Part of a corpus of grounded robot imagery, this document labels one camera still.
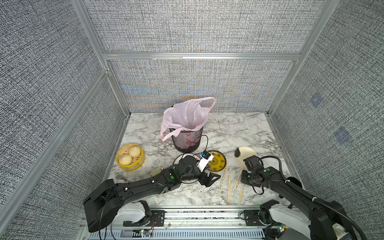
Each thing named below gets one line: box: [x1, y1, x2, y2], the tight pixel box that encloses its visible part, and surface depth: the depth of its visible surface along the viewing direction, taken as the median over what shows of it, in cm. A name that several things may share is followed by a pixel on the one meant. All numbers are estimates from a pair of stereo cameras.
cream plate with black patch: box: [234, 146, 258, 167], surface depth 99 cm
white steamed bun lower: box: [118, 153, 132, 166], surface depth 90 cm
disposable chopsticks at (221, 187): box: [219, 162, 230, 194], surface depth 87 cm
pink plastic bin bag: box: [160, 97, 216, 142], surface depth 87 cm
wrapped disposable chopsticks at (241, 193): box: [238, 183, 244, 204], surface depth 83 cm
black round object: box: [286, 176, 303, 188], surface depth 78 cm
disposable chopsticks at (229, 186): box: [227, 169, 231, 203], surface depth 85 cm
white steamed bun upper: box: [128, 146, 141, 157], surface depth 92 cm
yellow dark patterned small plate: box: [208, 150, 227, 172], surface depth 94 cm
